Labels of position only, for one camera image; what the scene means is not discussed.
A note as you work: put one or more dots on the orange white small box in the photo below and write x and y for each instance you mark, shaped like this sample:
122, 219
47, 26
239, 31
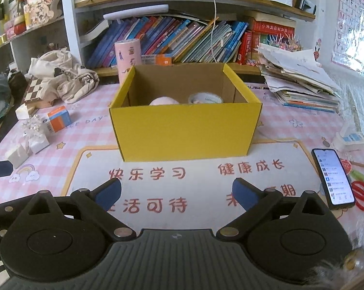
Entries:
163, 59

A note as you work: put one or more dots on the rabbit ornament sign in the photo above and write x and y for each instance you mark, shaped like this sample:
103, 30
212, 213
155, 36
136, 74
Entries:
38, 6

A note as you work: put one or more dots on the white desk lamp bar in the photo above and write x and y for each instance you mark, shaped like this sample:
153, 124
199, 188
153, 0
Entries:
133, 12

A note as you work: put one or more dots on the pink stickered cylinder container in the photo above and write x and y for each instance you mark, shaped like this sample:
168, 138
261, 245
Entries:
126, 57

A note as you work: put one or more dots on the beaded hair ornament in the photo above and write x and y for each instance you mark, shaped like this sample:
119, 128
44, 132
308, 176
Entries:
32, 126

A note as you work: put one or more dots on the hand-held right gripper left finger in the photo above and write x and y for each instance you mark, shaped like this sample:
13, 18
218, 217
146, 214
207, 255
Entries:
109, 193

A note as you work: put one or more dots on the beige cloth bag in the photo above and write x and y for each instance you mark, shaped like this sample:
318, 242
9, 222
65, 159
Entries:
70, 78

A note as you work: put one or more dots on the pink checked desk mat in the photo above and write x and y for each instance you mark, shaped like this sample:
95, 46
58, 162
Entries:
88, 127

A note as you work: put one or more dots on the red jar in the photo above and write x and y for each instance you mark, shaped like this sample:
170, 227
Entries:
20, 27

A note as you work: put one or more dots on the dark brown bag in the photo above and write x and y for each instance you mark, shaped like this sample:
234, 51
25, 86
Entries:
17, 80

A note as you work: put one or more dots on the white blue small box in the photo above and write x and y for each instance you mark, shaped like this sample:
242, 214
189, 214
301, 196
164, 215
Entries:
351, 139

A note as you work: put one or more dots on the red thick dictionary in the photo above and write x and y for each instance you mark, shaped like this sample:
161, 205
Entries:
272, 31

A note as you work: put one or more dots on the red lollipop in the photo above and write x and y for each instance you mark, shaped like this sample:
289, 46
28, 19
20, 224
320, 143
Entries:
346, 165

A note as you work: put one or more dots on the alphabet wall poster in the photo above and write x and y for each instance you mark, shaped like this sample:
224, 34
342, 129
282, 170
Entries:
351, 21

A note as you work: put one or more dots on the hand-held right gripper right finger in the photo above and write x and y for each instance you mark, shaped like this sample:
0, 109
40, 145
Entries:
244, 193

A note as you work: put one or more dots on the orange blue toothpaste box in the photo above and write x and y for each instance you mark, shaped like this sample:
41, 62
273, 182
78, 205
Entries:
59, 120

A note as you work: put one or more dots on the stack of papers and booklets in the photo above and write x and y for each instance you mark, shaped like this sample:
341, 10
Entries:
299, 81

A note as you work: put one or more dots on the row of colourful books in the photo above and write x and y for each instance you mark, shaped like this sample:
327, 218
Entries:
175, 39

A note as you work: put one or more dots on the black stand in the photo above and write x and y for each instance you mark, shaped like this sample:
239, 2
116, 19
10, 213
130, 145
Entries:
304, 1

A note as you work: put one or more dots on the yellow cardboard box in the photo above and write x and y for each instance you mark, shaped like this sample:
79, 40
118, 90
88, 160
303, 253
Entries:
185, 133

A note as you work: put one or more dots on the pink plush toy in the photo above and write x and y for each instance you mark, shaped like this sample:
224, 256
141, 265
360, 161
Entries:
163, 101

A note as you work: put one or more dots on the wooden chessboard box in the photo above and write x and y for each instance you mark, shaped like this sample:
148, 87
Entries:
33, 92

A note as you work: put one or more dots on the white wooden bookshelf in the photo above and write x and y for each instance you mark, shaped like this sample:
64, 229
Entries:
71, 30

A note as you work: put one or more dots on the red scissors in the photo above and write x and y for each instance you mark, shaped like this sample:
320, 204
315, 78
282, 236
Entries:
354, 184

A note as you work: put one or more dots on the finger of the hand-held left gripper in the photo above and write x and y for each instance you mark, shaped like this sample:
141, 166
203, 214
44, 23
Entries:
0, 217
0, 169

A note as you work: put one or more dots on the black smartphone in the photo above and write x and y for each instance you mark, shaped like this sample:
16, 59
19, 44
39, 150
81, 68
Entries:
333, 176

